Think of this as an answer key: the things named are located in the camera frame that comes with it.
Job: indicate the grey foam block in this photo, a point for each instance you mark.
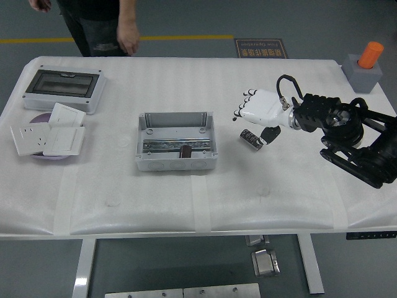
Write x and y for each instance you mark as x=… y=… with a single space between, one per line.
x=363 y=80

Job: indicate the person's right hand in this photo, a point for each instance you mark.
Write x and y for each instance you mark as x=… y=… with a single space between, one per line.
x=40 y=4

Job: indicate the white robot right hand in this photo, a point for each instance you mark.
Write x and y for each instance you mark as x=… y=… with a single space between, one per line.
x=263 y=107

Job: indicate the white foam mat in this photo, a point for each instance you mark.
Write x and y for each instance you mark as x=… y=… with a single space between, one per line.
x=186 y=87

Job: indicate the person's left hand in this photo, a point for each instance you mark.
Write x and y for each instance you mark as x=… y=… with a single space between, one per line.
x=127 y=37

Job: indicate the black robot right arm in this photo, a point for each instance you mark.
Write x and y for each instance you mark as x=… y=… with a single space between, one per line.
x=316 y=108

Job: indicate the white table leg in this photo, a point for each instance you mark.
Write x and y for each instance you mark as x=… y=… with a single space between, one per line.
x=84 y=267
x=311 y=267

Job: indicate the orange cylinder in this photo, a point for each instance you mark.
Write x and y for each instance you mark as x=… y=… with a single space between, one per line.
x=370 y=54

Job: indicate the white wall switch panel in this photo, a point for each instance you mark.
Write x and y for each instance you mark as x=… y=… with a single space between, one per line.
x=63 y=141
x=66 y=115

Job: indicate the metal mounting rail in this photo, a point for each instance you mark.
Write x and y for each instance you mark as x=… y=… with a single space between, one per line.
x=161 y=144

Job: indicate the black table control panel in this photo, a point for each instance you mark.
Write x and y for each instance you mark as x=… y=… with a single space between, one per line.
x=370 y=235

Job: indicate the white wall socket panel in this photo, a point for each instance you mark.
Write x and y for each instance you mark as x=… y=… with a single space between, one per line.
x=29 y=138

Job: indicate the grey open junction box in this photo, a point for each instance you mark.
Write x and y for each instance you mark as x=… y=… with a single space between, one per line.
x=173 y=166

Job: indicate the purple round plate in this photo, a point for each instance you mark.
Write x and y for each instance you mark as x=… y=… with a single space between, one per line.
x=41 y=118

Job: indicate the black cylindrical battery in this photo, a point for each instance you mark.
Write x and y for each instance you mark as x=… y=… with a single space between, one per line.
x=185 y=152
x=249 y=138

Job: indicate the metal hinge block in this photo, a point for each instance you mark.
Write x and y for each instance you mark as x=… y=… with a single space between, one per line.
x=265 y=264

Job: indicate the grey box with transparent lid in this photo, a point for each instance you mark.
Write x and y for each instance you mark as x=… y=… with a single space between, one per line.
x=62 y=82

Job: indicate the person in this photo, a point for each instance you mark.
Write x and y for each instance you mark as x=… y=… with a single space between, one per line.
x=93 y=28

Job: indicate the dark floor sign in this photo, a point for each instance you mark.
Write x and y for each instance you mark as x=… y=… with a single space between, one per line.
x=260 y=48

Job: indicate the person's left forearm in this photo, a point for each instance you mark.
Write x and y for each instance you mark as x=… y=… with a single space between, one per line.
x=127 y=10

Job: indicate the grey metal plate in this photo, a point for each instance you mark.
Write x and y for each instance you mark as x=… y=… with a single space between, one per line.
x=142 y=294
x=221 y=291

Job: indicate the yellow floor line tape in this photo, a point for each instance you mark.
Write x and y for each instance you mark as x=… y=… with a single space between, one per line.
x=186 y=37

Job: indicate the small metal bracket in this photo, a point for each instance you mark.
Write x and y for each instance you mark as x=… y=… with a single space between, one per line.
x=256 y=240

